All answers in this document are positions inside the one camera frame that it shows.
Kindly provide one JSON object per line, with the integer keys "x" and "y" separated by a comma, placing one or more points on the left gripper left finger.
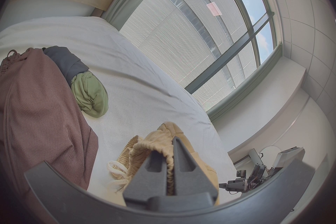
{"x": 141, "y": 186}

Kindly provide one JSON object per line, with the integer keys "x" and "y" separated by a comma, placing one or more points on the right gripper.
{"x": 237, "y": 185}

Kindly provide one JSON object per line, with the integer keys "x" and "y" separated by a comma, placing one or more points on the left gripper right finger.
{"x": 191, "y": 181}

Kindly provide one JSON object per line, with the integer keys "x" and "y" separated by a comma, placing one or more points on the tan shorts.
{"x": 154, "y": 139}

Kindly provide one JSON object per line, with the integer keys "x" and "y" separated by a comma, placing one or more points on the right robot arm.
{"x": 256, "y": 175}

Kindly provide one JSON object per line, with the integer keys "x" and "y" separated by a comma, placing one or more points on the bed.
{"x": 131, "y": 73}

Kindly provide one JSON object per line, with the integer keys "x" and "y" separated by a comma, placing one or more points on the green garment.
{"x": 90, "y": 94}

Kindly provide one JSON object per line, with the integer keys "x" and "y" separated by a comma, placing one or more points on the brown shorts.
{"x": 39, "y": 112}

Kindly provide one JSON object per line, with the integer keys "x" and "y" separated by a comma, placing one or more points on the window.
{"x": 183, "y": 34}

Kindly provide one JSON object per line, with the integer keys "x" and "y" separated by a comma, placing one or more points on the black garment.
{"x": 65, "y": 60}

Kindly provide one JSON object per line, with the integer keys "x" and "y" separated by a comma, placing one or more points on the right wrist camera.
{"x": 241, "y": 174}

